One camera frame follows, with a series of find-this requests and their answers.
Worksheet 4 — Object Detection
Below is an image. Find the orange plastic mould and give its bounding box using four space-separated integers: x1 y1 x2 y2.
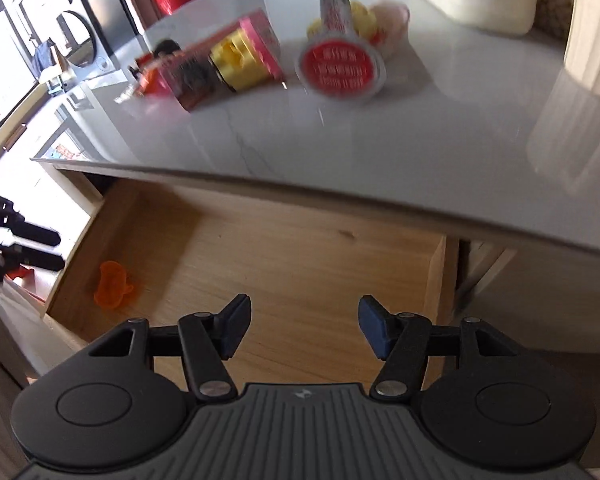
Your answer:
94 260 137 306

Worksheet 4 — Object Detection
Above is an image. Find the jar of nuts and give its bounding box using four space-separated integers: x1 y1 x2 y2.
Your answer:
532 0 581 43

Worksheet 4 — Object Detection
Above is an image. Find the silver washing machine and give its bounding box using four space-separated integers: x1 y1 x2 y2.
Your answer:
17 0 116 83

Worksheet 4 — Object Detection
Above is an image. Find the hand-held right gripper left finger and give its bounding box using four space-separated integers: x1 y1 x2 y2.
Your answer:
87 294 253 403

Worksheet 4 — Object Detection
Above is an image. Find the red lid flower cup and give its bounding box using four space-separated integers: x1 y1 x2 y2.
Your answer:
294 0 388 106

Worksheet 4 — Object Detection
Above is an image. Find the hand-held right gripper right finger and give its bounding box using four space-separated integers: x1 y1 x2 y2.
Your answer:
358 296 513 403

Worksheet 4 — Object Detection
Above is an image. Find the pink box with yellow toy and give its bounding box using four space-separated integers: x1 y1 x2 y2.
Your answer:
155 42 231 111

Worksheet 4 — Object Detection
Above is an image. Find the yellow plastic mould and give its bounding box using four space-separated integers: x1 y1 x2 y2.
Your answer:
209 30 276 93

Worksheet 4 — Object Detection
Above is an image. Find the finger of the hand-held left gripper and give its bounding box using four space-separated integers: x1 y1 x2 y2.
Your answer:
0 189 61 248
0 237 67 282

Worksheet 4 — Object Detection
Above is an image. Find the blue cloth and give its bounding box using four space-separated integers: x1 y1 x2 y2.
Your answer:
30 40 56 78

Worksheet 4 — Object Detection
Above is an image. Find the wooden drawer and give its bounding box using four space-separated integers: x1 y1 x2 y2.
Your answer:
45 180 461 391

